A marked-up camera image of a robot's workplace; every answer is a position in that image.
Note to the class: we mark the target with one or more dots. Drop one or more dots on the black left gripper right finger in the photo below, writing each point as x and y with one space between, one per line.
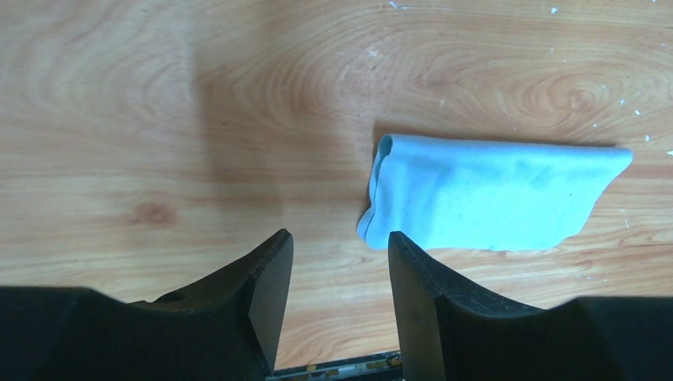
451 328

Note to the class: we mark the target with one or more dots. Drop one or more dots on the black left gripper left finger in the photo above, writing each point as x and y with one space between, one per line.
225 326

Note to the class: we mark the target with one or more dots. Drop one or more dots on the light blue cleaning cloth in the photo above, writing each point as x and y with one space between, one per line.
479 194

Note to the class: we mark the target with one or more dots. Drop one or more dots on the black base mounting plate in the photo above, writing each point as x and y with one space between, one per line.
380 366

